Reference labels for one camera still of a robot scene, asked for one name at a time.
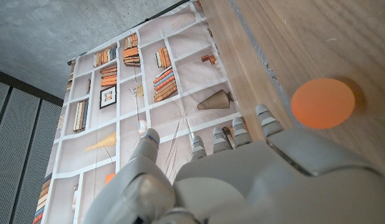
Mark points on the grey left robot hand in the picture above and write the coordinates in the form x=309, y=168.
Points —
x=258, y=186

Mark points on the grey tape outline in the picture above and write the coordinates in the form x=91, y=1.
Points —
x=258, y=53

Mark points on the printed bookshelf backdrop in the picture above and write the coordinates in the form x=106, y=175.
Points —
x=186, y=77

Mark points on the grey perforated panel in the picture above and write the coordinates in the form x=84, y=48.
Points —
x=18, y=140

